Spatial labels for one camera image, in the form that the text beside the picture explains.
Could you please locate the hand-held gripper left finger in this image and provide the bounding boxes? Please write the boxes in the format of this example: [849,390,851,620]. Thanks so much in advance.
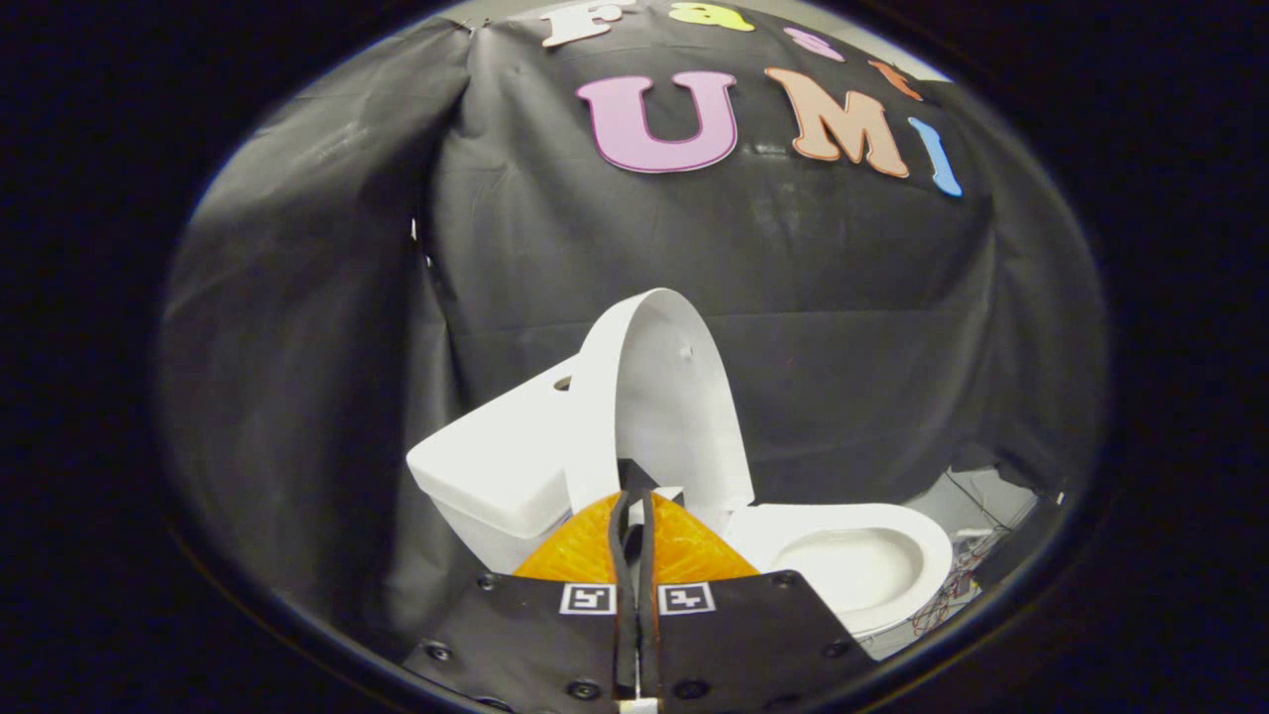
[404,490,635,711]

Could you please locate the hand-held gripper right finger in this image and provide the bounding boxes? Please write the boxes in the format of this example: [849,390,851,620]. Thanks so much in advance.
[634,490,879,711]

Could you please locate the white toilet bowl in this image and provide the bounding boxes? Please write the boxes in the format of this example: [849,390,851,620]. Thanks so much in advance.
[773,526,955,644]

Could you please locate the black backdrop cloth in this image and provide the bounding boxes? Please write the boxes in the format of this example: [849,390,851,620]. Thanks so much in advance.
[157,0,1109,655]

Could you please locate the tangle of floor cables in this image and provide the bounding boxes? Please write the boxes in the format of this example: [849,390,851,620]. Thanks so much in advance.
[907,471,1037,638]

